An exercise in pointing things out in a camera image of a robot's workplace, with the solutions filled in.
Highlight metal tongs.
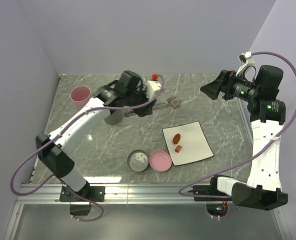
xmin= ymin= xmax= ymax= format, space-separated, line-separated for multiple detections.
xmin=124 ymin=97 xmax=182 ymax=118

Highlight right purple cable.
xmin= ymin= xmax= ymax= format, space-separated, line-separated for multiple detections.
xmin=178 ymin=51 xmax=296 ymax=220

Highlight grey round lid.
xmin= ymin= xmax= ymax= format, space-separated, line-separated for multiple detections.
xmin=127 ymin=149 xmax=149 ymax=173

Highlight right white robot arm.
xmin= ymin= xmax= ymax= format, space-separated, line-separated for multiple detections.
xmin=200 ymin=65 xmax=288 ymax=211

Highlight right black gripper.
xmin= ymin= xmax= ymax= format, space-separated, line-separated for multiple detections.
xmin=200 ymin=69 xmax=260 ymax=102

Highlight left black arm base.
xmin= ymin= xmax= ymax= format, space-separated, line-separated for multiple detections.
xmin=59 ymin=186 xmax=106 ymax=217

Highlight sushi roll piece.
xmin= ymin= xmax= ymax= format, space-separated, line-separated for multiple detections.
xmin=169 ymin=99 xmax=181 ymax=109

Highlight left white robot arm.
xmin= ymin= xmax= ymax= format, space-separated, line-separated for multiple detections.
xmin=36 ymin=70 xmax=164 ymax=201

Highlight brown fried food piece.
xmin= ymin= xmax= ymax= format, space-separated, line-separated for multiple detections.
xmin=172 ymin=133 xmax=181 ymax=145

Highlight grey cylindrical container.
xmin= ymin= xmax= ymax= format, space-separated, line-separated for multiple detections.
xmin=104 ymin=110 xmax=125 ymax=126

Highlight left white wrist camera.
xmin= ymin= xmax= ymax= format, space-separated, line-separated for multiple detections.
xmin=145 ymin=74 xmax=164 ymax=100

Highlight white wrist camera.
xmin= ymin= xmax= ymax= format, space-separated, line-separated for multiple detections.
xmin=145 ymin=74 xmax=164 ymax=100
xmin=236 ymin=51 xmax=256 ymax=76

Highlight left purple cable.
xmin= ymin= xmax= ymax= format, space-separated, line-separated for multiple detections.
xmin=10 ymin=74 xmax=166 ymax=222

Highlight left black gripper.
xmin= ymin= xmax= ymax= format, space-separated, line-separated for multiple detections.
xmin=125 ymin=85 xmax=157 ymax=117

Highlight pink round lid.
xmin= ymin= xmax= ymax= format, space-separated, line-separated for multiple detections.
xmin=149 ymin=150 xmax=172 ymax=172

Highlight white square plate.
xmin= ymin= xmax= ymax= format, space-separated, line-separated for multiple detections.
xmin=162 ymin=121 xmax=214 ymax=166

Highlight aluminium rail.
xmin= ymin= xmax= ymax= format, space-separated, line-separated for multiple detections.
xmin=15 ymin=183 xmax=198 ymax=206

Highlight small orange food piece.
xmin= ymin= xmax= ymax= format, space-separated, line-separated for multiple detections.
xmin=175 ymin=145 xmax=182 ymax=153

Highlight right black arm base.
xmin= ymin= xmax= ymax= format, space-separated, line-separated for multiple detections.
xmin=189 ymin=185 xmax=240 ymax=220

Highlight purple cable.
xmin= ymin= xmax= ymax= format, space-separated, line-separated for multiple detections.
xmin=10 ymin=74 xmax=166 ymax=222
xmin=178 ymin=51 xmax=296 ymax=220

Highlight pink cylindrical container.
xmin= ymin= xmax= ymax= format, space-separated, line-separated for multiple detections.
xmin=70 ymin=86 xmax=92 ymax=111

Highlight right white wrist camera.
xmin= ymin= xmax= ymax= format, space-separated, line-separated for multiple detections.
xmin=236 ymin=51 xmax=256 ymax=76

